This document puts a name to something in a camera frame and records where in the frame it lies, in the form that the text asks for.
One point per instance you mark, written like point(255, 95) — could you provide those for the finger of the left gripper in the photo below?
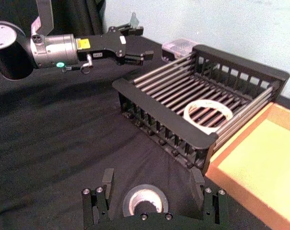
point(135, 58)
point(135, 30)

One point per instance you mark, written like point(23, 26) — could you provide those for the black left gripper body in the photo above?
point(106, 45)

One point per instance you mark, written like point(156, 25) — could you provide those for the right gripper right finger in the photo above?
point(213, 206)

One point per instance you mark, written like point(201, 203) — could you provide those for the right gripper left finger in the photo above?
point(96, 206)

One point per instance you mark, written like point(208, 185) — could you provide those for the clear plastic case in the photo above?
point(178, 48)

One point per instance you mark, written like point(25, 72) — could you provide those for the black rack with steel bars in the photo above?
point(164, 115)

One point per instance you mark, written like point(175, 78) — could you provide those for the shallow brown cardboard tray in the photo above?
point(259, 155)

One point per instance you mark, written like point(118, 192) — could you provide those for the roll of white tape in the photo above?
point(190, 107)

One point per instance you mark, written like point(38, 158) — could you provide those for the black table cloth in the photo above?
point(51, 131)

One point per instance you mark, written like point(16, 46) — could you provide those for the plain pale wall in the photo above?
point(207, 21)

